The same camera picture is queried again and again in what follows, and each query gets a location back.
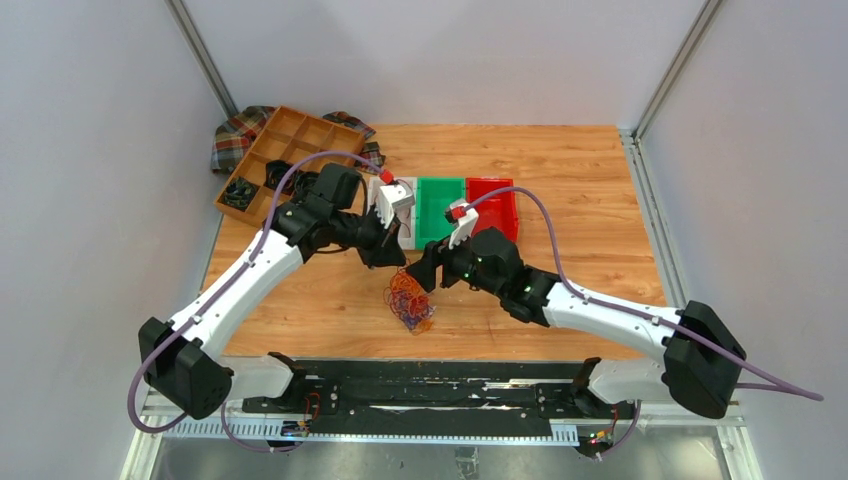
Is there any white plastic bin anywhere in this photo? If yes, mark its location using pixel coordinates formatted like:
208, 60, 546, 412
367, 176, 418, 251

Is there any purple cable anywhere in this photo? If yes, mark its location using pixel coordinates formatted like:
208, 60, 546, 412
445, 186, 825, 403
127, 150, 396, 435

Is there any red plastic bin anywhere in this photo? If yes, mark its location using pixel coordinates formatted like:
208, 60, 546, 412
466, 177, 519, 243

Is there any orange wooden compartment tray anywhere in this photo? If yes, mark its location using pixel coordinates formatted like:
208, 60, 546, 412
214, 106, 367, 227

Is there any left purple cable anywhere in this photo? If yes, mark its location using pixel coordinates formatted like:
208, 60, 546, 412
127, 150, 396, 435

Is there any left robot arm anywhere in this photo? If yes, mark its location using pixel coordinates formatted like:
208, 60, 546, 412
139, 164, 414, 420

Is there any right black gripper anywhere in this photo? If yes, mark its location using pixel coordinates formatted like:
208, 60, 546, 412
406, 224, 504, 299

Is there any plaid cloth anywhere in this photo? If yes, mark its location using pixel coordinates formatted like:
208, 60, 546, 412
211, 106, 386, 177

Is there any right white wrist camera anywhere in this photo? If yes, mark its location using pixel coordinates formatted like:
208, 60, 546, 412
446, 199, 479, 249

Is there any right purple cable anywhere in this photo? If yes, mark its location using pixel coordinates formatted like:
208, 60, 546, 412
445, 186, 825, 403

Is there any orange and purple wire tangle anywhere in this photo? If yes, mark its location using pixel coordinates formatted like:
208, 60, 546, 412
384, 267, 437, 337

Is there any green plastic bin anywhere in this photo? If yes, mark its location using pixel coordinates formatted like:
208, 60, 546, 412
415, 177, 466, 250

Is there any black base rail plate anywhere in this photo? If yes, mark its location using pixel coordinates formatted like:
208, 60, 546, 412
227, 359, 634, 440

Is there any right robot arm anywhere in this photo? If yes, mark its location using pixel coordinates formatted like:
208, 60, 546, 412
407, 227, 746, 419

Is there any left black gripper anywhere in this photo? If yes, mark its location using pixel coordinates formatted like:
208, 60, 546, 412
333, 203, 408, 270

